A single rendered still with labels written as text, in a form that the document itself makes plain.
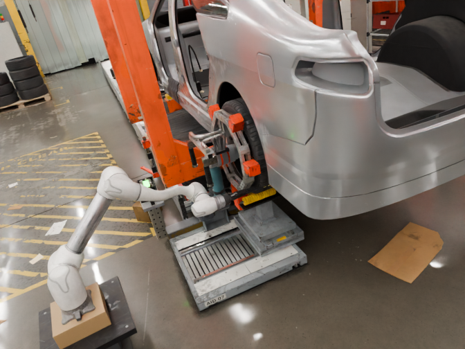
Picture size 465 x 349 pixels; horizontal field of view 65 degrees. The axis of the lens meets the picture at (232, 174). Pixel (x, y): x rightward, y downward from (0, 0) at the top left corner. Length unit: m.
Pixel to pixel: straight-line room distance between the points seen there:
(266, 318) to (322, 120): 1.37
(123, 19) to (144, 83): 0.42
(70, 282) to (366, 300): 1.73
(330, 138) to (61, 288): 1.56
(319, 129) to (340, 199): 0.38
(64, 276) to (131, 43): 1.49
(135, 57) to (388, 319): 2.27
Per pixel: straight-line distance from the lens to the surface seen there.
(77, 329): 2.30
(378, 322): 2.43
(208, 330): 2.47
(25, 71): 10.31
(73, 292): 2.23
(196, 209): 2.29
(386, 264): 2.75
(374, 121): 1.59
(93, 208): 2.26
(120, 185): 2.05
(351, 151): 1.61
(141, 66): 2.65
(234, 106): 2.34
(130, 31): 2.62
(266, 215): 2.79
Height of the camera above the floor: 1.88
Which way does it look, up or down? 28 degrees down
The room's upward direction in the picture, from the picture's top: 11 degrees counter-clockwise
